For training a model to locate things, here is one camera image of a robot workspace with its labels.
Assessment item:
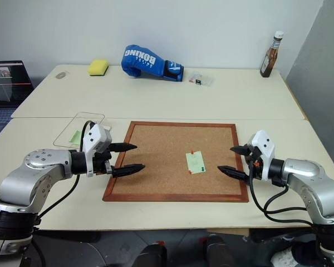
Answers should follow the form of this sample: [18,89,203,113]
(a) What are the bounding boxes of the clear bag of small items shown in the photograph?
[188,71,215,88]

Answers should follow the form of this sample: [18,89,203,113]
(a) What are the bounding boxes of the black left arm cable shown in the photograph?
[37,120,99,223]

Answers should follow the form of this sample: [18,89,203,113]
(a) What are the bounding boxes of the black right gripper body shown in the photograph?
[244,146,264,182]

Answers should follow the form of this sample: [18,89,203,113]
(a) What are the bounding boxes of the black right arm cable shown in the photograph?
[248,162,318,228]

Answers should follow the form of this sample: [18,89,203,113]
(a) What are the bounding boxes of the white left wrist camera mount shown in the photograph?
[82,123,112,178]

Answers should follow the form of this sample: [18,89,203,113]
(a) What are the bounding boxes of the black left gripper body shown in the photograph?
[91,149,115,175]

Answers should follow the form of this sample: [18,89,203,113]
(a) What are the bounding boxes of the dark rounded shape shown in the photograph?
[143,241,168,267]

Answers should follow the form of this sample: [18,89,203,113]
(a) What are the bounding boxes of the pale green paper note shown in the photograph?
[185,151,206,175]

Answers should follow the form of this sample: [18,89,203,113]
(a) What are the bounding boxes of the light green paper piece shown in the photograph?
[68,130,83,144]

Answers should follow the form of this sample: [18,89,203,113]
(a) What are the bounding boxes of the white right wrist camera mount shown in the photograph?
[247,129,277,183]

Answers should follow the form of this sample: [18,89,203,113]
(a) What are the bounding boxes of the yellow and green sponge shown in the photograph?
[88,58,110,77]

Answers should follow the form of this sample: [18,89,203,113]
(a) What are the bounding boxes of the wood-framed cork board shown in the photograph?
[102,121,250,203]

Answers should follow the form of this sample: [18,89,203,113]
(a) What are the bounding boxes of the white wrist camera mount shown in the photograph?
[247,129,277,183]
[82,123,112,178]

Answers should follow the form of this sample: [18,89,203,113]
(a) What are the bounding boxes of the black laptop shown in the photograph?
[0,60,35,146]

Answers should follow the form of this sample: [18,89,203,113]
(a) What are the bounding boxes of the clear plastic tray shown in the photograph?
[53,111,112,148]

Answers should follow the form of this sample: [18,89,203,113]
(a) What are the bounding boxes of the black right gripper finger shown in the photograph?
[229,145,251,157]
[217,165,249,185]

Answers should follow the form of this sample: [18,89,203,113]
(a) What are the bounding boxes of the brown glass sauce bottle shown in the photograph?
[259,31,284,78]

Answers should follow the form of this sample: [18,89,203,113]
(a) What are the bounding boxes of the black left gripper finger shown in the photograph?
[111,164,146,179]
[109,142,138,153]

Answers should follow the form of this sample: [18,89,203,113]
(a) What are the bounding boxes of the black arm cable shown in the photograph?
[248,162,318,228]
[37,120,99,223]

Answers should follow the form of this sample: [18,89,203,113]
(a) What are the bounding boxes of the blue boxing glove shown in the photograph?
[121,43,185,83]

